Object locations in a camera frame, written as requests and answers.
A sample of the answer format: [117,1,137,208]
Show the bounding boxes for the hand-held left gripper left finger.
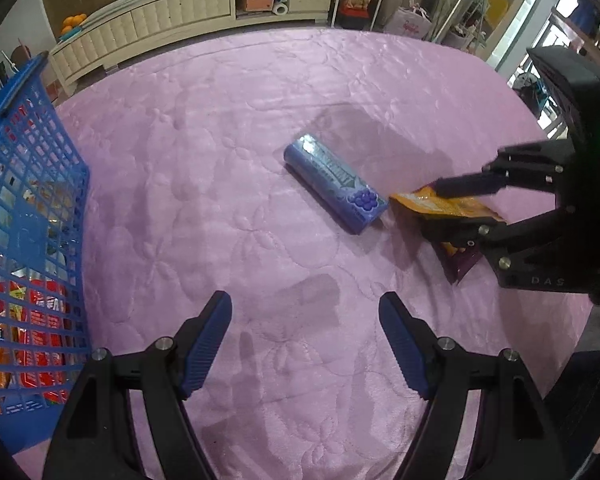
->
[42,290,233,480]

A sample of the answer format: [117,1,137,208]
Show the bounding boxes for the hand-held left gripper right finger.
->
[378,291,568,480]

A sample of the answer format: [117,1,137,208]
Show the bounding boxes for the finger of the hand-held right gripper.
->
[431,141,573,198]
[419,207,576,273]

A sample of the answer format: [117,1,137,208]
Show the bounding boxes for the purple yellow snack packet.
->
[432,240,482,286]

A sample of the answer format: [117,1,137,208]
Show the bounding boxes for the small orange snack packet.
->
[389,185,507,226]

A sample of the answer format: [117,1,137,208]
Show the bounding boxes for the purple candy roll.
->
[284,133,388,236]

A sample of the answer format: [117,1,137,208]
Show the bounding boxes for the red snack packet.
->
[0,280,81,391]

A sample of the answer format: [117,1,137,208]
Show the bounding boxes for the blue plastic basket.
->
[0,51,91,453]

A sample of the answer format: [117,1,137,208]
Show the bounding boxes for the white shopping bag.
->
[384,2,433,40]

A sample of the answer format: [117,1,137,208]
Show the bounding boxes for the pink quilted blanket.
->
[10,25,596,480]

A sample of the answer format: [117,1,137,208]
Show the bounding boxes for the cream tv cabinet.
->
[47,0,338,98]

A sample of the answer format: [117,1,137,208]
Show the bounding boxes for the pile of oranges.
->
[60,12,88,36]

